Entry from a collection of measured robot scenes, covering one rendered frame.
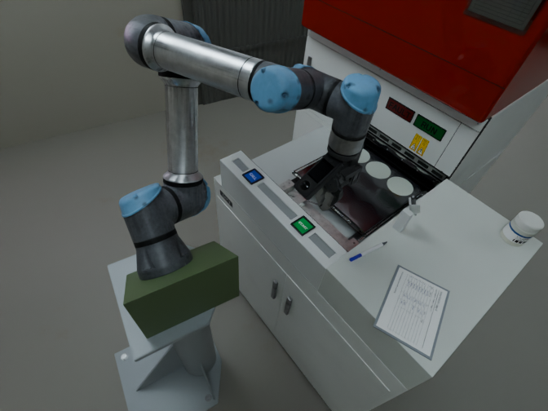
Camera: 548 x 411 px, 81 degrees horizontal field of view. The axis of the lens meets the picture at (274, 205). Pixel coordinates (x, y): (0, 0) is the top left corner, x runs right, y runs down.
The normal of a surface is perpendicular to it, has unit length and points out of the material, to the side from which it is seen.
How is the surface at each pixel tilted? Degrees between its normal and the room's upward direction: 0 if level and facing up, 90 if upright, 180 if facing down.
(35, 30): 90
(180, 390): 0
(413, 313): 0
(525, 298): 0
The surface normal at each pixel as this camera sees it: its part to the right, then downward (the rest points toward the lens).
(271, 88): -0.51, 0.29
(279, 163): 0.07, -0.64
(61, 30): 0.50, 0.69
